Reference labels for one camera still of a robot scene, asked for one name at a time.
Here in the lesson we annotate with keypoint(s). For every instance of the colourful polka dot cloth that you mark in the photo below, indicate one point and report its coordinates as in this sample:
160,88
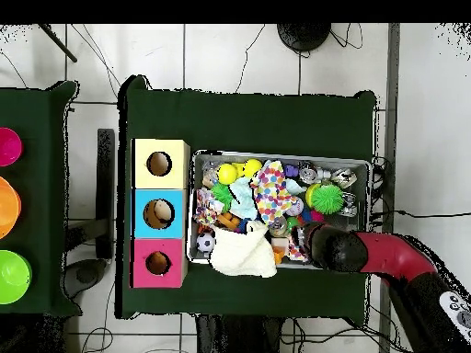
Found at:
206,211
272,191
296,250

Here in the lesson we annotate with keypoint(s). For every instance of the cream knitted cloth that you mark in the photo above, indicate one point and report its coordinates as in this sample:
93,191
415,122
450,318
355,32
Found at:
243,253

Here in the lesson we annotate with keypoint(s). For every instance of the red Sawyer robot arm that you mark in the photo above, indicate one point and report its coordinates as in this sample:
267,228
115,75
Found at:
390,253

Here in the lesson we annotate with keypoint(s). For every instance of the wooden box with three holes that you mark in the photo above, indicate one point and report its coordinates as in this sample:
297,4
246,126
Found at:
176,176

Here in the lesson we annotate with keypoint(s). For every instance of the shallow mesh bin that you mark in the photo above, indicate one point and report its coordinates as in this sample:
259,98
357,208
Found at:
362,176

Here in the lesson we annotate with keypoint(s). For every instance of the mint green cloth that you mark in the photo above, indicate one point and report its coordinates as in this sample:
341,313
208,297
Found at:
243,200

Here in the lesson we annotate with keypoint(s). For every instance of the yellow tennis ball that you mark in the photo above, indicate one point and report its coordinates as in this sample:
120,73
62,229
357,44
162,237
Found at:
227,174

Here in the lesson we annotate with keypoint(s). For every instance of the smooth yellow ball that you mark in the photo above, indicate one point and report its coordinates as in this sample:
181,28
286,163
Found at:
254,166

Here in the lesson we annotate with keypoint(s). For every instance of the small soccer ball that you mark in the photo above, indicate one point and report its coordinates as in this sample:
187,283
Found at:
205,242

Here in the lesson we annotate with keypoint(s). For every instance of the plain wooden block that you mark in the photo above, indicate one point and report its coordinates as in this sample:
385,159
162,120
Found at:
279,244

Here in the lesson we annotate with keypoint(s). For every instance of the dark green tablecloth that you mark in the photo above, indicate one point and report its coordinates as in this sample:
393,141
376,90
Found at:
257,121

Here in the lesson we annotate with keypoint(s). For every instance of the green spiky toy with eyes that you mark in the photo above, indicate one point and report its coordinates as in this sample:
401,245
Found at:
326,198

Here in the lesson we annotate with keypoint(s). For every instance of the black upright panel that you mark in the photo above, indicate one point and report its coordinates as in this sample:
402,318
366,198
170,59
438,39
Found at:
105,184

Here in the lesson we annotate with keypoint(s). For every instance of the dark grey rounded base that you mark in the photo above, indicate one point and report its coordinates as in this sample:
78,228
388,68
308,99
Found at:
86,274

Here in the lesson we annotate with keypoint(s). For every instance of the black round stand base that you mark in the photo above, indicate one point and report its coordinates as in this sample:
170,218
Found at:
303,36

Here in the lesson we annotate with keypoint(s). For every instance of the dark green cloth side table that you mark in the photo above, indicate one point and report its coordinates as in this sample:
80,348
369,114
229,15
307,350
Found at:
40,206

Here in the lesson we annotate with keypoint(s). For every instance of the orange plastic bowl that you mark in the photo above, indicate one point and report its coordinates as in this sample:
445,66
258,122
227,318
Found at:
8,207

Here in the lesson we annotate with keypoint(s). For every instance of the pink plastic bowl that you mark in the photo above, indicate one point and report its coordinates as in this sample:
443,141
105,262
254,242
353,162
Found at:
9,147

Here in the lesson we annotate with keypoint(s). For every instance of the black pole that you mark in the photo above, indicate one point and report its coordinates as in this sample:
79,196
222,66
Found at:
59,43

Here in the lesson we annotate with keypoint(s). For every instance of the green plastic bowl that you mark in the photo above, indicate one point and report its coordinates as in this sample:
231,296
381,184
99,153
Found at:
13,277

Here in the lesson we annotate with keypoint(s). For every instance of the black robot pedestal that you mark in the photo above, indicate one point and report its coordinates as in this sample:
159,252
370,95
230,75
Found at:
239,338

